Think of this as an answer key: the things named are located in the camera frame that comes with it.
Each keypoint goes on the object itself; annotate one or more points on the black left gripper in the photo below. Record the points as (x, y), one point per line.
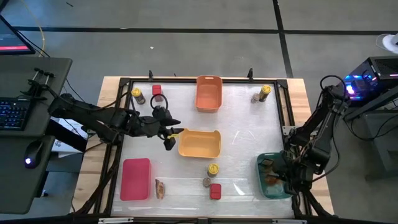
(146, 126)

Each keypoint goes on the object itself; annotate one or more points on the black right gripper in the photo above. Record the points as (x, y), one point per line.
(295, 171)

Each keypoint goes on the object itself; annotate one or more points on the brown taco seasoning packet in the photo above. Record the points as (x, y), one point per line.
(266, 162)
(160, 189)
(270, 180)

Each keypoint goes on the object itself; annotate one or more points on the red-lid smoked paprika tin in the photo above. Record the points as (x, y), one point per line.
(215, 191)
(157, 90)

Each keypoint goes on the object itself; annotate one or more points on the yellow-lid spice jar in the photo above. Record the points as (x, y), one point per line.
(137, 95)
(265, 91)
(213, 169)

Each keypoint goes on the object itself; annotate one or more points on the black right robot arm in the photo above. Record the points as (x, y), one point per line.
(323, 124)

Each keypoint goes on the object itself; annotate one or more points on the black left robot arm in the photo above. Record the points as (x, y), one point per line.
(93, 116)

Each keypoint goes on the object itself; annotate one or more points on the teal plastic bin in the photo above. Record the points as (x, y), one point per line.
(262, 183)

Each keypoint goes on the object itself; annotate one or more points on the yellow plastic bin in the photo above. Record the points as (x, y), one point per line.
(199, 144)

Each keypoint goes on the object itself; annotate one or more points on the orange plastic bin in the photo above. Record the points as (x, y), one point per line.
(209, 99)

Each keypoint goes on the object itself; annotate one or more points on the red plastic bin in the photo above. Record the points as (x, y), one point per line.
(135, 180)

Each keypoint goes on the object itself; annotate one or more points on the dark grey side table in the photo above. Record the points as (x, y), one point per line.
(385, 146)

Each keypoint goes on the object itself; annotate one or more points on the black computer mouse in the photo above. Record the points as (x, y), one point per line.
(32, 154)

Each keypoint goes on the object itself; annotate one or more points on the black lit computer tower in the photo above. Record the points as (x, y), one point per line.
(382, 67)

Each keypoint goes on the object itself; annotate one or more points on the backlit black keyboard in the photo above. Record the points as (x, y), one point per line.
(12, 113)

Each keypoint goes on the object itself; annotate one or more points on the grey desk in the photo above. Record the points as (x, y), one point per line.
(18, 186)

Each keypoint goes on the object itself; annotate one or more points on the white round appliance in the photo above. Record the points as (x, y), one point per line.
(391, 42)

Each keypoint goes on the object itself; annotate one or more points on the computer monitor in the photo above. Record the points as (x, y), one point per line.
(12, 40)

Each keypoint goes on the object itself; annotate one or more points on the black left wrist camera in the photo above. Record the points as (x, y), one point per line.
(160, 112)

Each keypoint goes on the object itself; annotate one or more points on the silver bracket plate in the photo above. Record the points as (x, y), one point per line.
(289, 221)
(115, 220)

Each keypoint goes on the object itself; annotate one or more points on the black aluminium table frame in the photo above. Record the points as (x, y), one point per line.
(180, 80)

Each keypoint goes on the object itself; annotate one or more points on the black frame clamp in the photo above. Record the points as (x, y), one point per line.
(250, 74)
(151, 75)

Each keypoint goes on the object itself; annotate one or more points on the black clamp bracket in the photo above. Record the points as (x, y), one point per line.
(36, 88)

